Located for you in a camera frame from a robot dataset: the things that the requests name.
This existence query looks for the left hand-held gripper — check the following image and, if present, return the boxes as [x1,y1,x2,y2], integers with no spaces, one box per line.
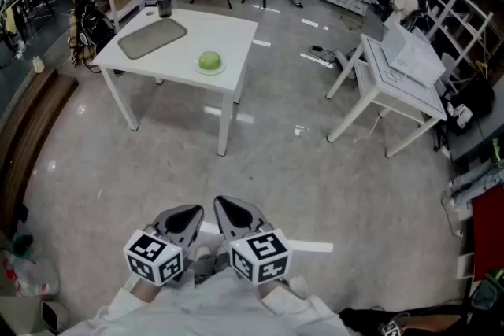
[123,204,206,287]

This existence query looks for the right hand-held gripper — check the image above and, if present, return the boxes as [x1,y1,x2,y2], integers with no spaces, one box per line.
[213,195,294,287]

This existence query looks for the white round plate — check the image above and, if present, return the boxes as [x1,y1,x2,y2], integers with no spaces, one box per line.
[195,57,228,76]

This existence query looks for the green cabbage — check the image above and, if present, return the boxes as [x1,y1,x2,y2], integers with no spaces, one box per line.
[198,50,223,71]

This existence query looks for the grey rectangular tray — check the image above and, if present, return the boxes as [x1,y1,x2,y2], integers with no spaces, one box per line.
[117,17,188,61]

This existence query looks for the person's left forearm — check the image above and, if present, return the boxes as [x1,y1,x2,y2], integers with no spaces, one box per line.
[94,279,165,327]

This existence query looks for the person's right forearm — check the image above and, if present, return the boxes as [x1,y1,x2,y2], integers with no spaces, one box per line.
[258,279,342,327]

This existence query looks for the person's legs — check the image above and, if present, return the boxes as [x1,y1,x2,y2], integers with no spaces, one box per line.
[192,243,232,284]

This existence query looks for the person's white shirt torso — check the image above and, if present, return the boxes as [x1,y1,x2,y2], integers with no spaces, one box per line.
[58,267,355,336]

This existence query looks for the black bag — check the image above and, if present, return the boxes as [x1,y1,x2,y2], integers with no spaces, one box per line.
[338,306,395,336]

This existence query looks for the small white box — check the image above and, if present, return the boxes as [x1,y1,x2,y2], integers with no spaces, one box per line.
[41,301,70,334]

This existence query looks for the clear plastic bag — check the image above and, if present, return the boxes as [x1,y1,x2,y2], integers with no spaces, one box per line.
[3,255,60,298]

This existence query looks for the wooden bench step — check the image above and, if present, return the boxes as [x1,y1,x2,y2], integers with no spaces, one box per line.
[0,66,80,239]

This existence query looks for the white square table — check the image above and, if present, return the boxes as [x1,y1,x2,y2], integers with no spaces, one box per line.
[91,7,259,157]

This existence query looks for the white table with line drawing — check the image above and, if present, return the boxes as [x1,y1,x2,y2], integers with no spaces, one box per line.
[325,33,449,158]

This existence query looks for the white box appliance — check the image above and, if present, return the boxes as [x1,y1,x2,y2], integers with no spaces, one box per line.
[380,20,447,88]

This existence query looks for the red board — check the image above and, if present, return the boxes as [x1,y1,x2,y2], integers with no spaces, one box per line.
[471,184,504,282]

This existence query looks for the black power adapter with cable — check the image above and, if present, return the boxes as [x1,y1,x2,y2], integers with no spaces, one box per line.
[309,45,339,62]

